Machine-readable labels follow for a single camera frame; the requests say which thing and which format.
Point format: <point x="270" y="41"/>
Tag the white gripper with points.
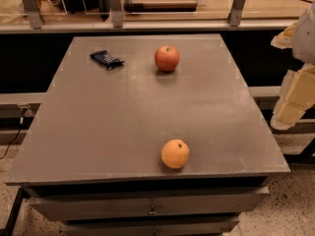
<point x="305" y="38"/>

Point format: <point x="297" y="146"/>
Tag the red apple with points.
<point x="167" y="58"/>

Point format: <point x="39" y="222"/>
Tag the dark blue rxbar wrapper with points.
<point x="107" y="60"/>

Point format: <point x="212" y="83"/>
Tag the orange fruit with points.
<point x="175" y="154"/>

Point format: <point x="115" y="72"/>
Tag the grey drawer cabinet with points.
<point x="91" y="157"/>

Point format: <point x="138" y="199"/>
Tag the right metal railing bracket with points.
<point x="235" y="13"/>

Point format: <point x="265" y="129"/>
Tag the metal railing bracket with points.
<point x="35" y="18"/>
<point x="235" y="13"/>
<point x="116" y="13"/>

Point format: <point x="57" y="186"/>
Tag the middle metal railing bracket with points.
<point x="116" y="13"/>

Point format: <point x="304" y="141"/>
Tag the metal drawer handle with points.
<point x="152" y="211"/>

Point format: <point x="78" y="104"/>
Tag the left metal railing bracket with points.
<point x="35" y="18"/>

